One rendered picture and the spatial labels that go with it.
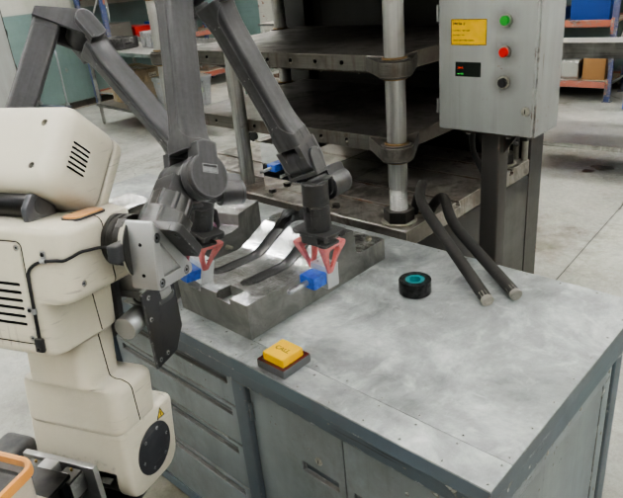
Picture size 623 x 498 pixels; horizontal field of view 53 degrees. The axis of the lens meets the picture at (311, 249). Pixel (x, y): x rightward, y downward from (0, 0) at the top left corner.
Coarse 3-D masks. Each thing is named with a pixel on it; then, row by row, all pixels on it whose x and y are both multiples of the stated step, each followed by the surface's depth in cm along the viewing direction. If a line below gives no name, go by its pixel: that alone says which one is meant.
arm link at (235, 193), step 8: (232, 176) 143; (240, 176) 144; (232, 184) 141; (240, 184) 142; (224, 192) 139; (232, 192) 140; (240, 192) 141; (224, 200) 140; (232, 200) 141; (240, 200) 142
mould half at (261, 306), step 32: (224, 256) 162; (320, 256) 152; (352, 256) 160; (384, 256) 171; (192, 288) 149; (256, 288) 143; (288, 288) 145; (320, 288) 154; (224, 320) 144; (256, 320) 139
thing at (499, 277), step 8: (464, 232) 165; (464, 240) 163; (472, 240) 162; (472, 248) 160; (480, 248) 159; (480, 256) 157; (488, 256) 156; (488, 264) 154; (488, 272) 154; (496, 272) 150; (496, 280) 150; (504, 280) 148; (504, 288) 147; (512, 288) 145; (512, 296) 144; (520, 296) 145
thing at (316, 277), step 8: (312, 264) 136; (320, 264) 135; (336, 264) 136; (304, 272) 135; (312, 272) 135; (320, 272) 135; (336, 272) 136; (304, 280) 134; (312, 280) 132; (320, 280) 133; (328, 280) 135; (336, 280) 137; (296, 288) 131; (312, 288) 133; (328, 288) 136
